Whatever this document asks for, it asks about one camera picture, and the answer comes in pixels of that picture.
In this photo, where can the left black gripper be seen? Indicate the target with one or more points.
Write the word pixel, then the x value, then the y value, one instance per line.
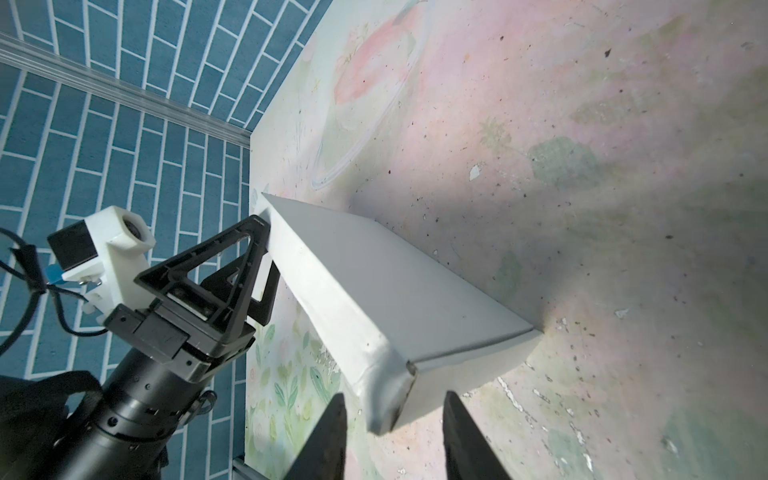
pixel 207 294

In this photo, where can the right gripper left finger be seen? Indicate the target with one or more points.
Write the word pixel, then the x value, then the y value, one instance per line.
pixel 323 456

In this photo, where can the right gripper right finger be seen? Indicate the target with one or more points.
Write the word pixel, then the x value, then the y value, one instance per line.
pixel 467 452

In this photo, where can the white paper box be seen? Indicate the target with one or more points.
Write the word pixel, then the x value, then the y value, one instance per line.
pixel 403 329

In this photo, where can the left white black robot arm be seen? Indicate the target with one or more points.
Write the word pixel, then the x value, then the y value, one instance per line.
pixel 36 414

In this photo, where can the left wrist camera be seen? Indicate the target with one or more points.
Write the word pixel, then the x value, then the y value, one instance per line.
pixel 107 250

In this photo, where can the left aluminium corner post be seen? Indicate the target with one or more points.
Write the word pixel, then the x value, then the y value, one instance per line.
pixel 40 62

